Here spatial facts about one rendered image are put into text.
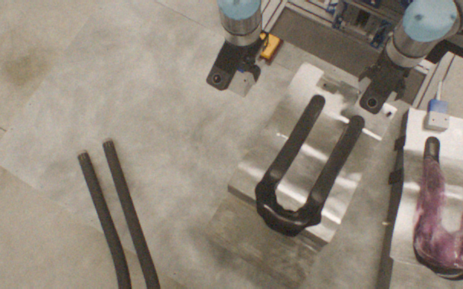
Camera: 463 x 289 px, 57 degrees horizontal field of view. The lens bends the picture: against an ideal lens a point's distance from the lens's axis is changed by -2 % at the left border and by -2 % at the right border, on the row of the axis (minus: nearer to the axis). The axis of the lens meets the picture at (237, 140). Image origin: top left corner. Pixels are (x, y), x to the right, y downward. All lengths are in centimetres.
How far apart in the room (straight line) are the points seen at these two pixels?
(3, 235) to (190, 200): 126
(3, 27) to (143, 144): 152
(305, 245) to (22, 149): 79
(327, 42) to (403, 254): 111
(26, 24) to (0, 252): 113
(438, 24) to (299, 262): 60
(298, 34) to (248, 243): 113
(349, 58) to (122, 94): 104
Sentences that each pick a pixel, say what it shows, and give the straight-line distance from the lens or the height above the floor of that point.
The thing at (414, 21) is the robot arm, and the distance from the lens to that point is 79.
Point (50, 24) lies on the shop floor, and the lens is 245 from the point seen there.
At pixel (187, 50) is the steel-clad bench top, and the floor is 80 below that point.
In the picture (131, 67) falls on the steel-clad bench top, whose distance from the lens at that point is 128.
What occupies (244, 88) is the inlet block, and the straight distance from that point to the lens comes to 103.
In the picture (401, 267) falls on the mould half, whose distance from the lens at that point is 106.
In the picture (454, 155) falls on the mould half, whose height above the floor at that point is 86.
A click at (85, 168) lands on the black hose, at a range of 119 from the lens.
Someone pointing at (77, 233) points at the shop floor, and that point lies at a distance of 208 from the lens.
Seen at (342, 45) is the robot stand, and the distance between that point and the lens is 195.
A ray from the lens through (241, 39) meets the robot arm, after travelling 83.
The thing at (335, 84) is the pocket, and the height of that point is 86.
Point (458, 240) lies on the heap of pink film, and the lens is 111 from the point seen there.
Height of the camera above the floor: 192
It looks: 75 degrees down
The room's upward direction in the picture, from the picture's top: 10 degrees counter-clockwise
